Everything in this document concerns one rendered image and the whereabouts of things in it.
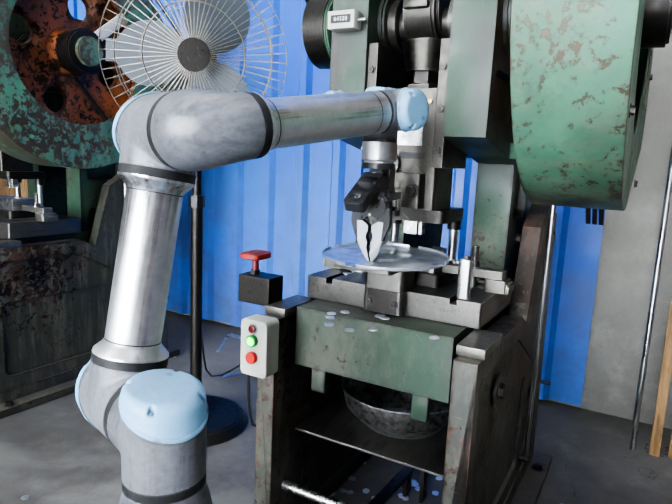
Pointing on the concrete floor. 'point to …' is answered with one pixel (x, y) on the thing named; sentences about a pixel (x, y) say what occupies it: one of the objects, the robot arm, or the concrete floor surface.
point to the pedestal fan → (201, 51)
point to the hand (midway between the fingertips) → (369, 255)
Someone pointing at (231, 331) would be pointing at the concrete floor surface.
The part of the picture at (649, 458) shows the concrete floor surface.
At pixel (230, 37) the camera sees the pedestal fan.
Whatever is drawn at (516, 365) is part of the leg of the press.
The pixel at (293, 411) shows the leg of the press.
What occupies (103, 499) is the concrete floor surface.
